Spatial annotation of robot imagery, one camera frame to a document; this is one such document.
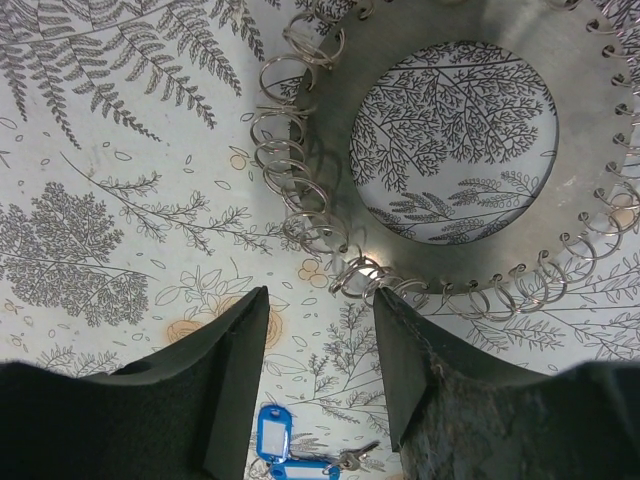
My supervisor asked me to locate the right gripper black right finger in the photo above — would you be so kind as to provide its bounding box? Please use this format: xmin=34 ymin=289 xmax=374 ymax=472
xmin=374 ymin=288 xmax=639 ymax=479

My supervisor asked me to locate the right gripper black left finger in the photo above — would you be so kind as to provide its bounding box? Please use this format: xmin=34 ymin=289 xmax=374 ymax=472
xmin=1 ymin=287 xmax=270 ymax=479

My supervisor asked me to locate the blue key tag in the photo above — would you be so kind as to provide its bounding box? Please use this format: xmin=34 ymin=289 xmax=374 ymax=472
xmin=269 ymin=459 xmax=340 ymax=480
xmin=256 ymin=405 xmax=293 ymax=464

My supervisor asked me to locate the small silver key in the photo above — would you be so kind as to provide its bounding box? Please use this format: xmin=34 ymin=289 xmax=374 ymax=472
xmin=332 ymin=440 xmax=380 ymax=471

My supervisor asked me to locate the metal ring disc with keyrings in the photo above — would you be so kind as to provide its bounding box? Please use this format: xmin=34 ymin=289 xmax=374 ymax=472
xmin=255 ymin=1 xmax=639 ymax=322

